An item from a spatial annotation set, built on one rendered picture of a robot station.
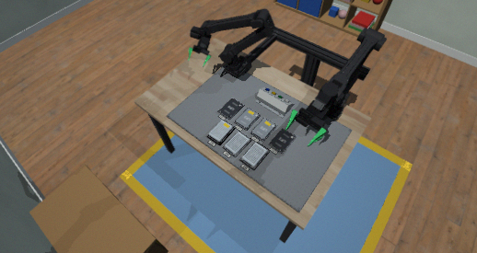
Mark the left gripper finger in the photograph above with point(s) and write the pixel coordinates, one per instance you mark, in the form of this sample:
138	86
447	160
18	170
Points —
318	136
292	119

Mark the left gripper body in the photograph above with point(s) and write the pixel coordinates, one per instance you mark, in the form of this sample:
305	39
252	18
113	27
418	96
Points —
306	118

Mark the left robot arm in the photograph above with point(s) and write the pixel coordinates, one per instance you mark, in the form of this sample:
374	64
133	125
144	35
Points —
327	101

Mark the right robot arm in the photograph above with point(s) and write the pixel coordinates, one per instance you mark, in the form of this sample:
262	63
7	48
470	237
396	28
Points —
230	54

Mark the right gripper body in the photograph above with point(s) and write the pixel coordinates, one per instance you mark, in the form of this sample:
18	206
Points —
204	51

